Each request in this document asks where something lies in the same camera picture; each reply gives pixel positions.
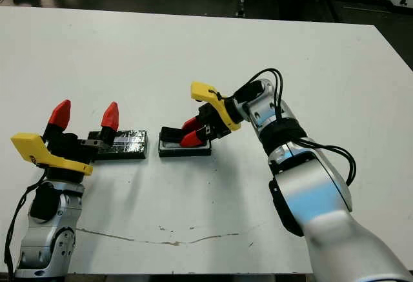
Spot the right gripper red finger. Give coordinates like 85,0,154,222
182,117,205,132
179,128,208,148

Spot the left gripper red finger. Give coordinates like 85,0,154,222
98,101,121,143
43,99,72,137

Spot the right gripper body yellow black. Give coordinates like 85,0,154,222
190,81,242,141

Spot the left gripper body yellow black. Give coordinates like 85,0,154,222
10,132,104,183

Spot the black camera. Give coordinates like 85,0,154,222
160,126,190,145

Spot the glossy black box lid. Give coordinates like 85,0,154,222
88,129,151,161

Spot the black box base white liner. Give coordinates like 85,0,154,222
157,132,213,158

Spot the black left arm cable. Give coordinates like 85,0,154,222
3,181,45,278

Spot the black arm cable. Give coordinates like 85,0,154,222
240,68,358,186
3,181,45,278

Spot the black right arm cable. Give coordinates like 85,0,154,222
240,68,358,186

